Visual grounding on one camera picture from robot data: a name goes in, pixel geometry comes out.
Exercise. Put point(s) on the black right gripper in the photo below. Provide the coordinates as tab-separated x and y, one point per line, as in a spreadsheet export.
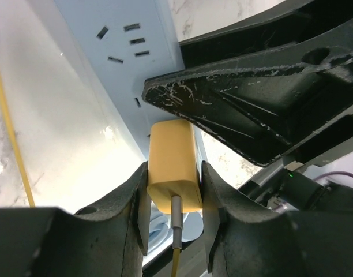
266	105

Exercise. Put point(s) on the light blue power strip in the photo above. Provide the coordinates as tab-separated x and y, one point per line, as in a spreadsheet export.
125	43

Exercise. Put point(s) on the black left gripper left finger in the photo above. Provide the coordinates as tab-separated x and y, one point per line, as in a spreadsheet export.
106	238

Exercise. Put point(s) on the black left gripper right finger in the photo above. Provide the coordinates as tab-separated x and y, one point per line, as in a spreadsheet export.
243	238

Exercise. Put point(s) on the yellow charger plug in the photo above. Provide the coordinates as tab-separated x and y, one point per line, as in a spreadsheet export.
172	166

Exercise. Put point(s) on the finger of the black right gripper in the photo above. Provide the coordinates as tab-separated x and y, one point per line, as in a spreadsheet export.
285	23

